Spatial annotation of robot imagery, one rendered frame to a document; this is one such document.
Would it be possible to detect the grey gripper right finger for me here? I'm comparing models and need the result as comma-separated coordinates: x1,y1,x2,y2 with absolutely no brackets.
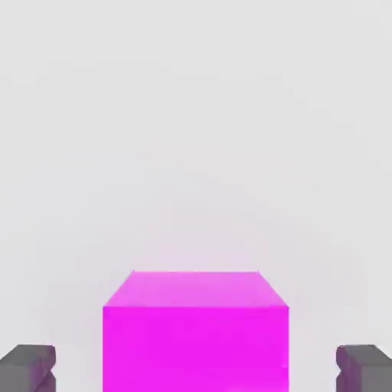
335,344,392,392

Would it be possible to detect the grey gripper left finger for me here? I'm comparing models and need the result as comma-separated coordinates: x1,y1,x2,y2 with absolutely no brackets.
0,344,57,392

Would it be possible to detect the small magenta cube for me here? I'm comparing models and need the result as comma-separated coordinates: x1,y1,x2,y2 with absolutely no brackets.
102,269,290,392

